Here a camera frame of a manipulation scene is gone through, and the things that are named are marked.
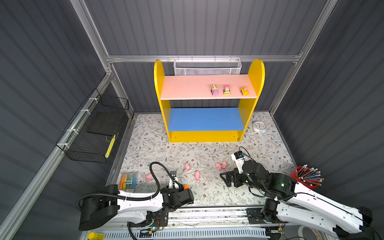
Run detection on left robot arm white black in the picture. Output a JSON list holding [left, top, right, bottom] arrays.
[[76, 185, 194, 231]]

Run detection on black wire basket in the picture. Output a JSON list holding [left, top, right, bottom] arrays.
[[57, 90, 130, 164]]

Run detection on white tape roll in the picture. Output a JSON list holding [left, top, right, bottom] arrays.
[[298, 226, 323, 240]]

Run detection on bundle of coloured pencils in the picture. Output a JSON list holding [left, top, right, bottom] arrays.
[[297, 165, 325, 189]]

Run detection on red cup holder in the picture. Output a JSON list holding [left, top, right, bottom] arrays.
[[290, 167, 315, 190]]

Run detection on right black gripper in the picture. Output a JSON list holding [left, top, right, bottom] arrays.
[[218, 165, 263, 192]]

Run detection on pink pig toy lower centre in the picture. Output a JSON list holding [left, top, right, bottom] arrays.
[[195, 171, 201, 180]]

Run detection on orange yellow toy car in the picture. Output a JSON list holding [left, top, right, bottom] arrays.
[[240, 86, 249, 96]]

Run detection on pink pig toy leftmost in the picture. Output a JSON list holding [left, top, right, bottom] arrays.
[[185, 163, 191, 171]]

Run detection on marker pen pack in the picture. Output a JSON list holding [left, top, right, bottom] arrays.
[[118, 171, 138, 193]]

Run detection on floral patterned table mat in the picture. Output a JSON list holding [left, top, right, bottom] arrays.
[[118, 112, 296, 207]]

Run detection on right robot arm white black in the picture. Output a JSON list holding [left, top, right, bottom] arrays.
[[220, 159, 376, 240]]

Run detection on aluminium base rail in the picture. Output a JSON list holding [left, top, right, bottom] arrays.
[[86, 205, 331, 232]]

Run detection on white wire mesh basket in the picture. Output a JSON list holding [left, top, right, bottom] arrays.
[[173, 59, 242, 76]]

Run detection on black corrugated cable conduit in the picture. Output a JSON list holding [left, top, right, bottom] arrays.
[[75, 161, 181, 211]]

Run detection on yellow shelf pink blue boards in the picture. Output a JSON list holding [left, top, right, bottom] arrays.
[[154, 59, 266, 143]]

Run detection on yellow bottle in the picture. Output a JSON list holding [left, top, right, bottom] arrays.
[[88, 232, 106, 240]]

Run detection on pink pig toy pair left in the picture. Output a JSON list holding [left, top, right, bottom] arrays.
[[216, 163, 224, 171]]

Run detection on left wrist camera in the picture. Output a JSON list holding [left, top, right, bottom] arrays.
[[169, 171, 180, 190]]

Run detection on white slotted cable duct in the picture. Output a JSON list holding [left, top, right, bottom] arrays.
[[103, 227, 271, 240]]

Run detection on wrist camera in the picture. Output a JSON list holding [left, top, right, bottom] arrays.
[[231, 151, 245, 174], [169, 171, 180, 190]]

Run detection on green truck pink mixer drum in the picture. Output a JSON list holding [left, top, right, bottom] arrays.
[[223, 85, 231, 96]]

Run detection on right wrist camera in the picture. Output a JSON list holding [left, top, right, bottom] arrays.
[[231, 151, 245, 174]]

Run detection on pink pig toy left edge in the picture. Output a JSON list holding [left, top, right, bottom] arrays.
[[146, 174, 154, 182]]

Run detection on pink truck green striped top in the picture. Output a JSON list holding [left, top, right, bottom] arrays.
[[211, 85, 219, 96]]

